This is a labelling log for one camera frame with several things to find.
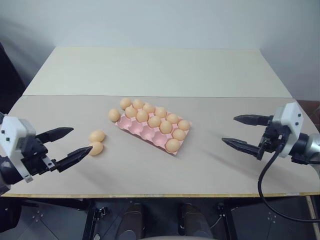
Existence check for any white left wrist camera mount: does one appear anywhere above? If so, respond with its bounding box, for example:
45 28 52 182
0 114 37 184

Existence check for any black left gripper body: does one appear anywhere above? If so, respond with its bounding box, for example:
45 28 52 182
17 134 60 178

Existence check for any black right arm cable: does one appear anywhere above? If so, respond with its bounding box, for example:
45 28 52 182
257 143 320 223

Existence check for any pink egg tray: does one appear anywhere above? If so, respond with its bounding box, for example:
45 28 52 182
114 106 194 157

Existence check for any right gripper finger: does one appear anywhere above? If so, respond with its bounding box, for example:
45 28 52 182
233 114 271 127
221 137 262 157

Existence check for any dark rounded shape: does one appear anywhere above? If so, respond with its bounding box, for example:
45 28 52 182
119 202 149 237
178 202 211 237

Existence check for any light wooden plank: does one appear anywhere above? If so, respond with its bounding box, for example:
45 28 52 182
305 194 320 240

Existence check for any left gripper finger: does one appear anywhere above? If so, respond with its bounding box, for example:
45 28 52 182
36 126 75 145
54 145 94 174

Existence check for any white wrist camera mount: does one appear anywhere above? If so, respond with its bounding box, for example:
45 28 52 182
0 114 37 184
271 101 305 159

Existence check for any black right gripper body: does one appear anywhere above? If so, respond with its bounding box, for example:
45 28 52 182
255 114 286 161

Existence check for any black table frame leg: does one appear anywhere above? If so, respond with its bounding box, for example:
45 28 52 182
84 199 111 240
215 202 239 240

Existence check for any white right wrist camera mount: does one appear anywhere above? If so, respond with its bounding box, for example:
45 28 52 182
271 101 305 159

